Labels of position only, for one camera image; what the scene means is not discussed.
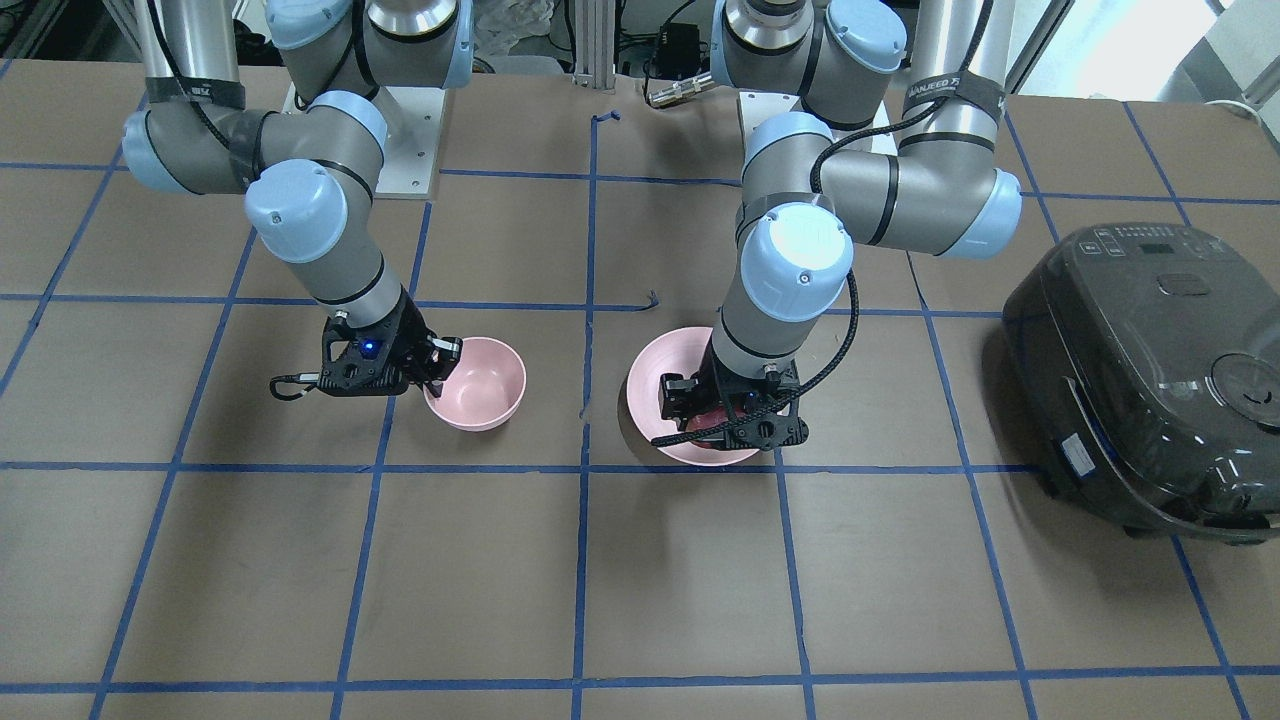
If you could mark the red apple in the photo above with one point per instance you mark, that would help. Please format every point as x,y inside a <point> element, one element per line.
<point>716,416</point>

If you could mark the pink bowl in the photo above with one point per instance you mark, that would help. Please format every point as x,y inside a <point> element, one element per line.
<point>484,389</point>

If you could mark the pink plate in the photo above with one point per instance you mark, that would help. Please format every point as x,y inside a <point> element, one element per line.
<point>678,352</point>

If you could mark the black rice cooker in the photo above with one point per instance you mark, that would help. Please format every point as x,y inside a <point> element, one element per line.
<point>1148,352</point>

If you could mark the aluminium frame post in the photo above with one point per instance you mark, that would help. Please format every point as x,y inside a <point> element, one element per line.
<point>595,31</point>

